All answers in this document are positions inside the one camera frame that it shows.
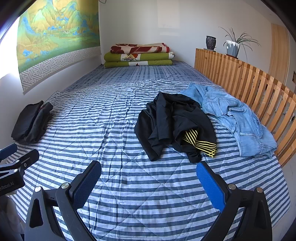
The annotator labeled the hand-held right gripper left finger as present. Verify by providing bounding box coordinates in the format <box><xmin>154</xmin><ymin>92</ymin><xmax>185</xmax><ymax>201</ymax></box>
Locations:
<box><xmin>24</xmin><ymin>160</ymin><xmax>102</xmax><ymax>241</ymax></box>

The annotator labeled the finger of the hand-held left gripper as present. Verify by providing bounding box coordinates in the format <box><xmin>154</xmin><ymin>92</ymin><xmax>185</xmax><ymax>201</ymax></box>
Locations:
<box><xmin>0</xmin><ymin>144</ymin><xmax>18</xmax><ymax>161</ymax></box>
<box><xmin>0</xmin><ymin>149</ymin><xmax>40</xmax><ymax>179</ymax></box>

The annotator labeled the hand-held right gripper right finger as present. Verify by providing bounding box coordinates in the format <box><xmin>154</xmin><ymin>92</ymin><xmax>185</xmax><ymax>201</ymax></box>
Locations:
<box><xmin>196</xmin><ymin>162</ymin><xmax>273</xmax><ymax>241</ymax></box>

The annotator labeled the black garment with yellow stripes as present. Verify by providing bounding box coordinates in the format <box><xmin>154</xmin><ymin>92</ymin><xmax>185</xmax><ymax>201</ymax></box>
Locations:
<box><xmin>134</xmin><ymin>91</ymin><xmax>218</xmax><ymax>163</ymax></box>

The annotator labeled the folded black clothes pile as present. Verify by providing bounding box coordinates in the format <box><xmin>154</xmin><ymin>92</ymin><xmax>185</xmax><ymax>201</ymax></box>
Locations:
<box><xmin>11</xmin><ymin>100</ymin><xmax>53</xmax><ymax>144</ymax></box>

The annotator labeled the blue white striped bed quilt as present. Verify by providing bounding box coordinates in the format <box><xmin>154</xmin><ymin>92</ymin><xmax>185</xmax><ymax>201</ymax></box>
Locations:
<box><xmin>6</xmin><ymin>61</ymin><xmax>290</xmax><ymax>241</ymax></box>

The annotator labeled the light blue denim shirt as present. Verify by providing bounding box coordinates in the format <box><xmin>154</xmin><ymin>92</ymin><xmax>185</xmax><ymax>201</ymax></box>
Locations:
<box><xmin>179</xmin><ymin>82</ymin><xmax>278</xmax><ymax>158</ymax></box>

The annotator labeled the spider plant in white pot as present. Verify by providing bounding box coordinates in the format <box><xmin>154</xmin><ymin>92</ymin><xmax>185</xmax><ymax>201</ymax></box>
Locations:
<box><xmin>218</xmin><ymin>26</ymin><xmax>262</xmax><ymax>61</ymax></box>

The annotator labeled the folded green quilt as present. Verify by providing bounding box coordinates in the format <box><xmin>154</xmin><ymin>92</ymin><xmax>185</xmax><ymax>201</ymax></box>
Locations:
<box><xmin>103</xmin><ymin>51</ymin><xmax>175</xmax><ymax>69</ymax></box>

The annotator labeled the dark ceramic vase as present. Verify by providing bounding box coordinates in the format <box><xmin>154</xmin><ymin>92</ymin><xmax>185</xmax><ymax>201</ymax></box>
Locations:
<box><xmin>206</xmin><ymin>35</ymin><xmax>217</xmax><ymax>51</ymax></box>

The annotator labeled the light wooden door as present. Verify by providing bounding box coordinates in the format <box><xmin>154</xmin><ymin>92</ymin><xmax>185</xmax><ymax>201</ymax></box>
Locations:
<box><xmin>269</xmin><ymin>23</ymin><xmax>290</xmax><ymax>81</ymax></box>

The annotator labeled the wooden slatted bed rail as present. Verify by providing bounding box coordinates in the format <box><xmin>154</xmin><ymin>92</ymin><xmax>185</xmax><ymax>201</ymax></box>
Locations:
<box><xmin>194</xmin><ymin>48</ymin><xmax>296</xmax><ymax>167</ymax></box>

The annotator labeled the landscape painting wall tapestry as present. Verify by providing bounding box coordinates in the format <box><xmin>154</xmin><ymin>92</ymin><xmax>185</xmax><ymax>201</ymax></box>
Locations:
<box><xmin>17</xmin><ymin>0</ymin><xmax>101</xmax><ymax>95</ymax></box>

